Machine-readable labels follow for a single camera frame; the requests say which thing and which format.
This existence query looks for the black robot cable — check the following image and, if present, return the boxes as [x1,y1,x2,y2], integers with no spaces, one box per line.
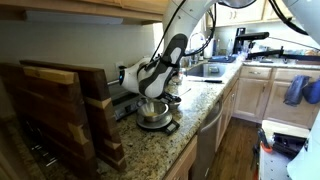
[146,0,311,68]

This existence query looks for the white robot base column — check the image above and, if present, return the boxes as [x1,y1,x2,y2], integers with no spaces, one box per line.
[287,111,320,180]

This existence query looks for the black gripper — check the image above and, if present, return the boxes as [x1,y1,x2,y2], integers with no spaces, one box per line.
[158,93,181,104]

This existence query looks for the silver metal spoon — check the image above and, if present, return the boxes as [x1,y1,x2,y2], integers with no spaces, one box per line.
[176,88,192,97]

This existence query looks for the dark wooden cutting board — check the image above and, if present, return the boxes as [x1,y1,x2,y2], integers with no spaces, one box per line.
[20,60,127,171]

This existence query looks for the large steel bowl on scale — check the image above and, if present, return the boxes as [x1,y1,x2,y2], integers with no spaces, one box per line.
[138,102,169,122]

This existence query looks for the black digital kitchen scale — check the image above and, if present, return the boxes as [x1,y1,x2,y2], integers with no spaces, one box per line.
[136,113,180,135]

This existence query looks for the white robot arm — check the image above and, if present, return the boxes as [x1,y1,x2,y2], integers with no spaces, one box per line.
[119,0,320,103]

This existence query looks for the kitchen sink faucet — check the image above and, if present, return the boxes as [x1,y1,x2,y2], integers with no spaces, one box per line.
[190,32,206,60]

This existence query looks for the small steel bowl yellow grains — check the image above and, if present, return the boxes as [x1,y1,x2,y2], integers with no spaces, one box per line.
[168,101,180,110]

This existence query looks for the blue hanging towel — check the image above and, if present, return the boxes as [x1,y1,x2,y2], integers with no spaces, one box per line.
[284,75,320,107]

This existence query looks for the black handled knife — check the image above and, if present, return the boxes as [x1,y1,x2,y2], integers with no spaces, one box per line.
[188,79,223,84]

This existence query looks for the striped wooden cutting board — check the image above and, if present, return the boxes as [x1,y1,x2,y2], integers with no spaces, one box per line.
[0,63,97,179]

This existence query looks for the stainless dishwasher front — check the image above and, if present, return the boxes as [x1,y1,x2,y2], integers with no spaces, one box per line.
[189,100,222,180]

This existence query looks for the stainless steel toaster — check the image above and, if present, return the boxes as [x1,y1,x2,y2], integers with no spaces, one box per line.
[107,80,145,120]

